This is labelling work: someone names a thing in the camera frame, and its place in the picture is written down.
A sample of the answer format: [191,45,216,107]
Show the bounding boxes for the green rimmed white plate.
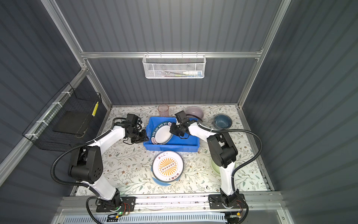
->
[151,121,173,145]

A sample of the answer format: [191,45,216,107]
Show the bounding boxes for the orange sunburst plate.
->
[151,151,185,182]

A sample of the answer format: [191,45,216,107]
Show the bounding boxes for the blue white striped plate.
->
[151,172,181,186]

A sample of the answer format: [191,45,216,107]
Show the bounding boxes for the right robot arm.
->
[170,111,238,196]

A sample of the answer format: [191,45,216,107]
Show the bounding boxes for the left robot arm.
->
[68,113,149,201]

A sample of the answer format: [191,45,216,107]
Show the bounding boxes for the blue plastic bin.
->
[144,117,200,153]

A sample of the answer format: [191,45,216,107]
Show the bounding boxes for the pink bowl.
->
[185,106,204,120]

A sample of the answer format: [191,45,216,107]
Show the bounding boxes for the pink translucent cup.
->
[157,104,169,117]

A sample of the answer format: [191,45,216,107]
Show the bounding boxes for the yellow tag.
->
[91,101,99,117]

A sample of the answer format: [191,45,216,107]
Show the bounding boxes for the dark blue bowl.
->
[213,114,233,130]

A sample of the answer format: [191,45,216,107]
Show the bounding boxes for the light green bowl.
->
[211,160,221,176]

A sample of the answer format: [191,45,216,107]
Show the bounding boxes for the pens in white basket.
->
[161,71,204,78]

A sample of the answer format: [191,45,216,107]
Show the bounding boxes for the black pad in basket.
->
[53,111,88,135]

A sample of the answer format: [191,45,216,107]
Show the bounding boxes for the white vented strip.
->
[62,212,227,224]

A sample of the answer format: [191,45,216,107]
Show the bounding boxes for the black wire wall basket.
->
[22,85,106,152]

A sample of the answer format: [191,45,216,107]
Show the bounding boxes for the white wire mesh basket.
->
[142,54,207,79]

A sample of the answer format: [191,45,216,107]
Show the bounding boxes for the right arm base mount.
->
[208,194,247,210]

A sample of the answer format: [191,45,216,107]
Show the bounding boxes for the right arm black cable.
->
[197,123,263,224]

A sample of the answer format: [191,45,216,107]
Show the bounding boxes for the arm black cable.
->
[50,117,132,224]
[197,123,263,224]

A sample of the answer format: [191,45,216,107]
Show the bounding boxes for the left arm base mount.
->
[96,197,137,213]

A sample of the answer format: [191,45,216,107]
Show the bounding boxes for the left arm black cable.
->
[50,117,132,224]

